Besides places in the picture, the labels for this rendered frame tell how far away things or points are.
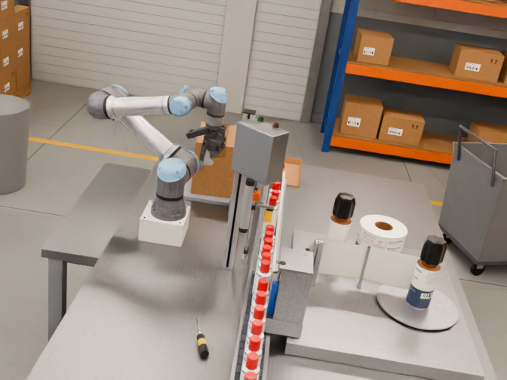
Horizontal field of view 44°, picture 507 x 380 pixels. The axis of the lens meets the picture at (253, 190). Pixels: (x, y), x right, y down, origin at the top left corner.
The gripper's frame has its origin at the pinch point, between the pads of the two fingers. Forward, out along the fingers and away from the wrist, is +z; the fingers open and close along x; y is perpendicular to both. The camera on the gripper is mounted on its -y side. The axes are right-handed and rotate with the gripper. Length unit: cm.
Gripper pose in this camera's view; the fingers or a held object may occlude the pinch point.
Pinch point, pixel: (204, 164)
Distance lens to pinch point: 275.1
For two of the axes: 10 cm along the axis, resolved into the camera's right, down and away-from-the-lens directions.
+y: 9.4, 2.8, -2.0
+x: 3.0, -4.2, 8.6
